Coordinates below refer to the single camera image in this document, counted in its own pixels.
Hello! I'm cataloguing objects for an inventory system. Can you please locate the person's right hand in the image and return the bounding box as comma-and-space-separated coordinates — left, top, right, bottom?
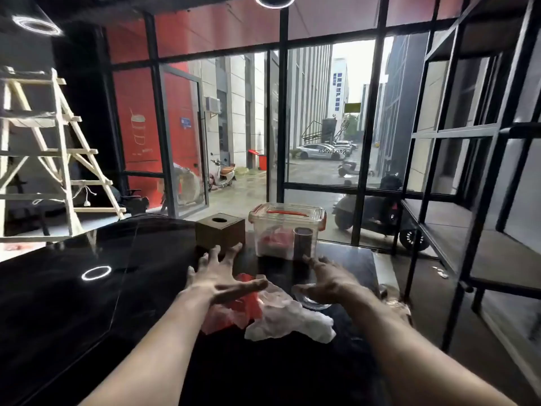
294, 255, 365, 305

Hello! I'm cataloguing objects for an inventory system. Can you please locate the person's left hand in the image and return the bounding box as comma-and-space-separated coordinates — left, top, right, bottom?
184, 243, 269, 305

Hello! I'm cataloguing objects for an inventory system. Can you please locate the person's left forearm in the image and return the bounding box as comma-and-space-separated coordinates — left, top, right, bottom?
78, 289, 220, 406

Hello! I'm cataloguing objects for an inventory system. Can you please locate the person's right forearm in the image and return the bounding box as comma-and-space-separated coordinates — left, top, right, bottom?
344, 285, 518, 406

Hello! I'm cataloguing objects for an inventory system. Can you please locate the clear glass ashtray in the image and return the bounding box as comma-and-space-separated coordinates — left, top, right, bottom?
291, 283, 333, 312

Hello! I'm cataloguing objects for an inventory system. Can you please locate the red plastic bag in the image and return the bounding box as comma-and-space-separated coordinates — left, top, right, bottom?
200, 273, 265, 336

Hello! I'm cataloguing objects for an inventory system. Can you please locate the brown wooden tissue box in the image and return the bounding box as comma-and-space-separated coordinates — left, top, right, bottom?
195, 213, 246, 255

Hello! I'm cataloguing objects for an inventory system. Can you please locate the white crumpled tissue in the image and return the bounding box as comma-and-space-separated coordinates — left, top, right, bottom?
244, 274, 337, 344

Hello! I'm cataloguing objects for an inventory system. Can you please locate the dark cup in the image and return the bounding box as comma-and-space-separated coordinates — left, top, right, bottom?
293, 226, 314, 261

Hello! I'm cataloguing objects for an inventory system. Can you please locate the red packet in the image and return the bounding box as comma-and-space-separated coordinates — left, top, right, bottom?
260, 229, 295, 255

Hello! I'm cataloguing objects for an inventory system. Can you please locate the white electric scooter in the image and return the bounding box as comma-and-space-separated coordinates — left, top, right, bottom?
209, 159, 237, 191

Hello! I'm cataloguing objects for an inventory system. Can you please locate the clear plastic wrap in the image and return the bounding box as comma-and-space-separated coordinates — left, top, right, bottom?
377, 284, 412, 324

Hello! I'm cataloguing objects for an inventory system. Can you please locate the black office chair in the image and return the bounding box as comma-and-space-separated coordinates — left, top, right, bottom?
120, 188, 150, 215

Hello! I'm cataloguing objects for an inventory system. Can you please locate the red bin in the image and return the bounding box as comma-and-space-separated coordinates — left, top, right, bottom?
248, 149, 268, 171

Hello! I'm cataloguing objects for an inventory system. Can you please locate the black electric scooter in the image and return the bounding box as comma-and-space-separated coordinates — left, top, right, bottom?
332, 173, 430, 252

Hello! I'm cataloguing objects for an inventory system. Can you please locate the glass door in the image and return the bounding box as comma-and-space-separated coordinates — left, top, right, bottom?
158, 64, 210, 219

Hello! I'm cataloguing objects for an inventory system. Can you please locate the white car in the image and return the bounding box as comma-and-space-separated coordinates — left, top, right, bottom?
295, 143, 347, 161

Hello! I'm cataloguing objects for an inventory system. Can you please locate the wooden ladder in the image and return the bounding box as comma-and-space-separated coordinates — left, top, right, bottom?
0, 67, 127, 244

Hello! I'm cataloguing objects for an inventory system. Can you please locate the black metal shelf rack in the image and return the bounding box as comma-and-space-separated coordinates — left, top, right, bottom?
391, 0, 541, 356

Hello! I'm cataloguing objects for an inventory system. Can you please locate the clear plastic box red handle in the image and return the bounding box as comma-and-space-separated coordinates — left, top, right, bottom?
248, 202, 327, 261

